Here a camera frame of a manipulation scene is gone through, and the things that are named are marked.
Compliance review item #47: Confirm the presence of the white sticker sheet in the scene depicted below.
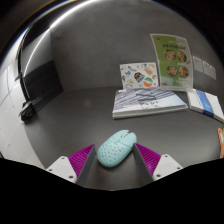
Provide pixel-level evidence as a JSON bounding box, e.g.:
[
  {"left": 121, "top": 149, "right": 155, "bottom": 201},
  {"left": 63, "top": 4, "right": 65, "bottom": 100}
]
[{"left": 119, "top": 62, "right": 160, "bottom": 90}]

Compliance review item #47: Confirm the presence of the white box with blue stripe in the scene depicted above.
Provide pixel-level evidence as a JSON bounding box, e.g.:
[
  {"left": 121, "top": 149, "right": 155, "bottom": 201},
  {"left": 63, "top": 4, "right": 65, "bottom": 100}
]
[{"left": 186, "top": 88, "right": 224, "bottom": 124}]

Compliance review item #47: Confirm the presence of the teal perforated computer mouse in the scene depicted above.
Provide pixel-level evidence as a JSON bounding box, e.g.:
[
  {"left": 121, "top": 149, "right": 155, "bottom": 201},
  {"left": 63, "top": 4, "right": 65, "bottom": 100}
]
[{"left": 96, "top": 129, "right": 138, "bottom": 168}]

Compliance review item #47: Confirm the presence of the green poster with food photos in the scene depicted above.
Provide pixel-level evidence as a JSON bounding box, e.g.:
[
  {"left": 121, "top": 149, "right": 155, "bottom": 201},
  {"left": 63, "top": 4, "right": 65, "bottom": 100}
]
[{"left": 149, "top": 33, "right": 195, "bottom": 92}]

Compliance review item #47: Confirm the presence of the black stand with clamp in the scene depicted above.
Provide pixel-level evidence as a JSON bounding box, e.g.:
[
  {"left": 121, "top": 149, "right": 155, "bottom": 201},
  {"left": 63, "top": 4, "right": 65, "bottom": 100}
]
[{"left": 14, "top": 31, "right": 37, "bottom": 122}]

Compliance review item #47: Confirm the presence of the white wall socket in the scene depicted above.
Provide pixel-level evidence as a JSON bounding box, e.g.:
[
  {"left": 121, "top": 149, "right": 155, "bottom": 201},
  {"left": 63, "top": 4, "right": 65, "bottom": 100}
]
[
  {"left": 209, "top": 65, "right": 217, "bottom": 81},
  {"left": 192, "top": 56, "right": 204, "bottom": 74},
  {"left": 203, "top": 61, "right": 211, "bottom": 77}
]

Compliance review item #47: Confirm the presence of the grey printed book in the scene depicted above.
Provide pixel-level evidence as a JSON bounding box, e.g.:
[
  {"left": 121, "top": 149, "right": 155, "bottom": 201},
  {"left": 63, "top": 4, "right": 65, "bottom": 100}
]
[{"left": 112, "top": 87, "right": 189, "bottom": 120}]

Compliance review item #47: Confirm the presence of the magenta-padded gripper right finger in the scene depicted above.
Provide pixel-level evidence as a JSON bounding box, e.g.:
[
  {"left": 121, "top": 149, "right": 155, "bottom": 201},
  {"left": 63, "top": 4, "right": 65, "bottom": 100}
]
[{"left": 132, "top": 143, "right": 184, "bottom": 188}]

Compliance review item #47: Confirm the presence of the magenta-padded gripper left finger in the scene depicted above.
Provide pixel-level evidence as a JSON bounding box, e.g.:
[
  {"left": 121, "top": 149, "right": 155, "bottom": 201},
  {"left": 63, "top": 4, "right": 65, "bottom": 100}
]
[{"left": 45, "top": 143, "right": 98, "bottom": 188}]

